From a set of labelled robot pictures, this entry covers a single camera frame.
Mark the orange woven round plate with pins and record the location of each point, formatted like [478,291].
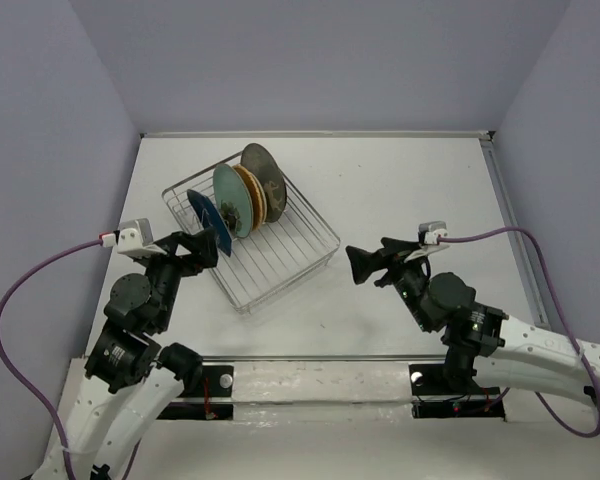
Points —
[257,195]

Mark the metal wire dish rack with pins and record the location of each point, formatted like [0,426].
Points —
[278,256]

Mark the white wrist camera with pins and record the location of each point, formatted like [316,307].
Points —
[133,239]
[429,239]

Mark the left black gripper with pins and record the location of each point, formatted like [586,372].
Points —
[203,243]

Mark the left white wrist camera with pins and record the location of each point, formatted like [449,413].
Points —
[133,239]

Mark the grey reindeer plate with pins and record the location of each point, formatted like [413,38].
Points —
[260,162]

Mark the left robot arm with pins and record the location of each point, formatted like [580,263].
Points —
[129,378]

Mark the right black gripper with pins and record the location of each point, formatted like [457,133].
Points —
[363,262]

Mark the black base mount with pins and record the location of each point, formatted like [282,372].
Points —
[209,399]
[434,398]

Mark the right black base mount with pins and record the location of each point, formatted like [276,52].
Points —
[434,398]

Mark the teal flower plate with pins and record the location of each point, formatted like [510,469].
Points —
[233,200]

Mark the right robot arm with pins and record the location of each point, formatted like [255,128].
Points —
[518,354]

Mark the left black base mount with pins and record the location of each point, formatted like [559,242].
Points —
[209,399]

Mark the dark blue leaf plate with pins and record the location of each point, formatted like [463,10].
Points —
[209,216]

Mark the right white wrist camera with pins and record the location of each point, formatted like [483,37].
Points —
[429,239]

